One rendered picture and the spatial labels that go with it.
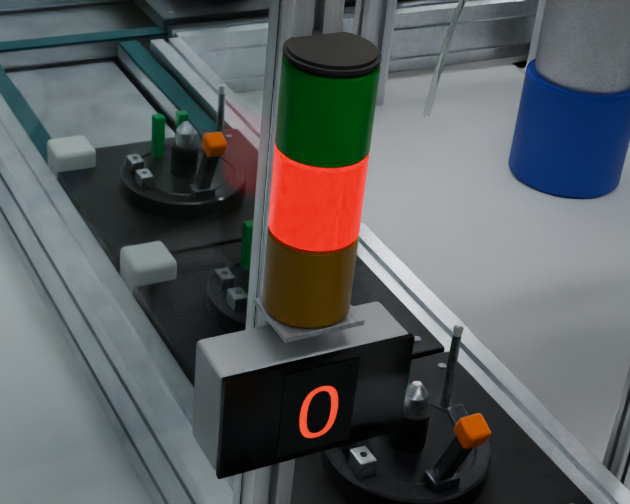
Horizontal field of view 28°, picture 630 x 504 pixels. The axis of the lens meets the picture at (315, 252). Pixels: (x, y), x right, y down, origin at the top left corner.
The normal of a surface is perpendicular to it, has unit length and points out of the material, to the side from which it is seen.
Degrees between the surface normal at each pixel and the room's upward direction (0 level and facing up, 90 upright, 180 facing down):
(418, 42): 90
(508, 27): 90
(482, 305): 0
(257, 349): 0
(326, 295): 90
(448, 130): 0
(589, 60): 90
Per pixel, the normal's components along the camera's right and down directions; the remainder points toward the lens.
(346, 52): 0.09, -0.85
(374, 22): 0.45, 0.51
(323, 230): 0.18, 0.53
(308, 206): -0.21, 0.50
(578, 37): -0.53, 0.40
